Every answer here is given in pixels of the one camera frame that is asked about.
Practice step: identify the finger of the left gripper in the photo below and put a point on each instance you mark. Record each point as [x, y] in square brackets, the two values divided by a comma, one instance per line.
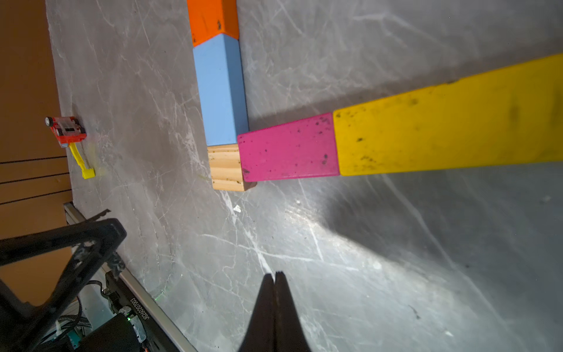
[43, 273]

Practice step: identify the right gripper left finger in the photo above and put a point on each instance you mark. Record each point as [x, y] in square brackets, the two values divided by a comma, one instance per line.
[260, 335]

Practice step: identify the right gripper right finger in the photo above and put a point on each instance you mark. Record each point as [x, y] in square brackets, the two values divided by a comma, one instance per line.
[289, 335]

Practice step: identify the natural wood cube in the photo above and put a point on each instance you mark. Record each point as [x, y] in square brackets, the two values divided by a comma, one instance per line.
[226, 169]

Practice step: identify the magenta block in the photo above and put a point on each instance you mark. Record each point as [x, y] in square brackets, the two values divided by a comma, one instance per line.
[300, 149]

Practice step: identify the light blue block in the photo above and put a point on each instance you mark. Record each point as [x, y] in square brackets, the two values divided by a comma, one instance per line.
[219, 75]

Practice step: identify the long yellow block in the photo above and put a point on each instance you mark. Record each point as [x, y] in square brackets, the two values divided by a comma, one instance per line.
[512, 115]

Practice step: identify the orange long block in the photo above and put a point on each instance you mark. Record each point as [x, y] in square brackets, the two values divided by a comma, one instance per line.
[209, 18]

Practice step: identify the yellow plastic hook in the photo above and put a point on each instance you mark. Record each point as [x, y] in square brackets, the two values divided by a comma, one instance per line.
[87, 173]

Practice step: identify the red toy car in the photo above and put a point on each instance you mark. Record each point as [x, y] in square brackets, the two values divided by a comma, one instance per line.
[67, 130]

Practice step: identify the aluminium front rail frame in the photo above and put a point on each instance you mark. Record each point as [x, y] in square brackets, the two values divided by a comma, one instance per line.
[139, 324]

